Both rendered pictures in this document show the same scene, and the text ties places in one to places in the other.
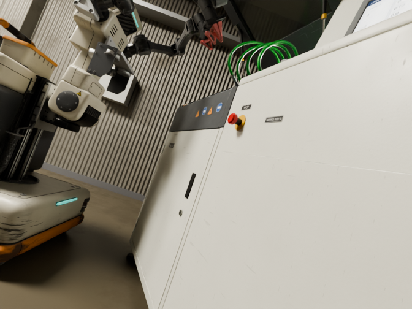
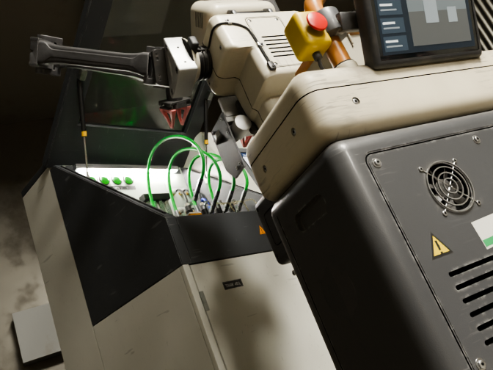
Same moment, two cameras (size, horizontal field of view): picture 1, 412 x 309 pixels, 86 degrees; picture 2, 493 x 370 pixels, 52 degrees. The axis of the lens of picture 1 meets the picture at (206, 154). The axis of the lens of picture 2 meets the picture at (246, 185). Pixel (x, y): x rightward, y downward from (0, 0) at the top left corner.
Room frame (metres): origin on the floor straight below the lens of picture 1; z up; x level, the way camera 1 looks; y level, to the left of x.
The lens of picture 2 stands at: (1.81, 1.73, 0.45)
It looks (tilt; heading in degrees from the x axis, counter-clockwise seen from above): 19 degrees up; 244
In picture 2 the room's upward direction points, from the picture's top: 23 degrees counter-clockwise
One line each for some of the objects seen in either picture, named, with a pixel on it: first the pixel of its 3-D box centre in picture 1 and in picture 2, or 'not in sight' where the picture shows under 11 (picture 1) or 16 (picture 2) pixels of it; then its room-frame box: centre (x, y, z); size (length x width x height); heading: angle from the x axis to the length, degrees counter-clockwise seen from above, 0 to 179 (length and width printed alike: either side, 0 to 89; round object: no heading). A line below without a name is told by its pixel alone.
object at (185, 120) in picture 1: (197, 116); (246, 233); (1.11, 0.10, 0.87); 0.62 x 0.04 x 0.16; 26
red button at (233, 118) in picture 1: (235, 120); not in sight; (0.68, -0.05, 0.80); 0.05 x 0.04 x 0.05; 26
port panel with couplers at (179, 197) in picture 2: not in sight; (187, 210); (1.11, -0.45, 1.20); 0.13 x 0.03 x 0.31; 26
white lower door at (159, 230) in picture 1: (165, 196); (297, 349); (1.10, 0.12, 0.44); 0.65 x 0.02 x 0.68; 26
